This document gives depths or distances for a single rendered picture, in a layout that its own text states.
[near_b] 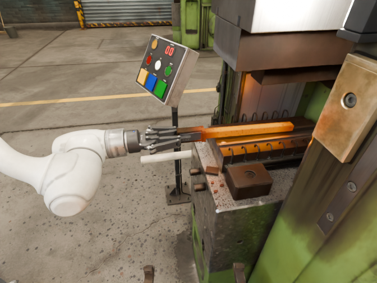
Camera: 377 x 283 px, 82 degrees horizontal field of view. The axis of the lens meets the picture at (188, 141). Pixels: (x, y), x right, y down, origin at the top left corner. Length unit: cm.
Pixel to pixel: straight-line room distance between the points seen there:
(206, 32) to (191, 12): 53
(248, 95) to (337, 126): 52
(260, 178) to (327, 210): 20
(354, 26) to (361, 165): 23
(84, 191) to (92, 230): 127
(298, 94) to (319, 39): 44
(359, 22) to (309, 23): 14
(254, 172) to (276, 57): 33
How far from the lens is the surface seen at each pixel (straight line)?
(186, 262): 158
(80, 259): 174
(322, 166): 55
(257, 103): 97
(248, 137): 82
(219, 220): 71
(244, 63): 57
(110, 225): 179
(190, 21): 555
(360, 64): 45
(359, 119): 45
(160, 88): 110
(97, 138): 68
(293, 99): 106
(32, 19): 935
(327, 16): 58
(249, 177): 68
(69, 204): 55
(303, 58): 64
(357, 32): 44
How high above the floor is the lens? 146
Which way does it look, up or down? 38 degrees down
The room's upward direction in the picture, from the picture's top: straight up
